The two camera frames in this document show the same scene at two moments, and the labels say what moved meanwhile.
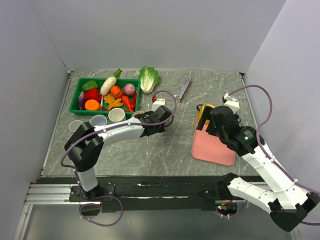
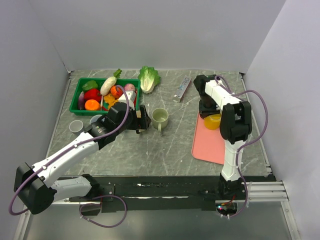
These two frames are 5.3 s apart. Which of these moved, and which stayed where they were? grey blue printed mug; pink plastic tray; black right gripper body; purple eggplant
Moved: black right gripper body
Stayed: pink plastic tray; purple eggplant; grey blue printed mug
